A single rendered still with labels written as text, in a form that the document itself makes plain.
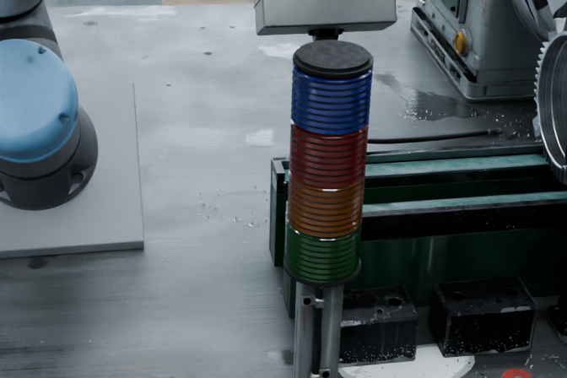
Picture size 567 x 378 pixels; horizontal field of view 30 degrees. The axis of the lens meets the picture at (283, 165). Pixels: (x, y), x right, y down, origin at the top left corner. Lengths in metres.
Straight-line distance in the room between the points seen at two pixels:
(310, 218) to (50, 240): 0.55
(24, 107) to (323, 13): 0.41
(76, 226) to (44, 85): 0.25
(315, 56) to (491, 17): 0.89
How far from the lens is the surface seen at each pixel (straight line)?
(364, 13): 1.34
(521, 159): 1.31
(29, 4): 1.14
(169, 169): 1.48
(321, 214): 0.82
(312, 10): 1.33
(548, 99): 1.31
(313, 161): 0.79
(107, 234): 1.31
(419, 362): 1.15
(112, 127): 1.34
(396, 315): 1.11
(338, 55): 0.78
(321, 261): 0.84
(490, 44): 1.67
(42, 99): 1.12
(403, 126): 1.62
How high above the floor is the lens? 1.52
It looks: 29 degrees down
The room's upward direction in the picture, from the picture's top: 2 degrees clockwise
